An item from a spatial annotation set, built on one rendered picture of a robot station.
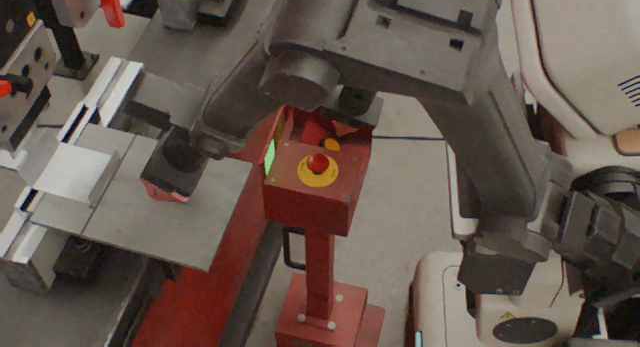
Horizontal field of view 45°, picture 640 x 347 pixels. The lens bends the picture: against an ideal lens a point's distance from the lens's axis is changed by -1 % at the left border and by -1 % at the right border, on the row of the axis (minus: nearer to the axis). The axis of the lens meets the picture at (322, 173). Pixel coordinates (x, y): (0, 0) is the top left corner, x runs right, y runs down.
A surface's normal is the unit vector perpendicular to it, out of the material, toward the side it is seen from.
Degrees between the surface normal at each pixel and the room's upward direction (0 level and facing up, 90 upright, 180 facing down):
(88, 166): 0
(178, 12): 90
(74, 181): 0
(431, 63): 23
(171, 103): 35
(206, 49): 0
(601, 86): 90
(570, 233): 46
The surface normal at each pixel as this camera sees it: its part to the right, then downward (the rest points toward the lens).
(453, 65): -0.02, -0.22
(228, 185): 0.00, -0.58
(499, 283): -0.04, 0.81
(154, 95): 0.32, -0.09
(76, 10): 0.96, 0.23
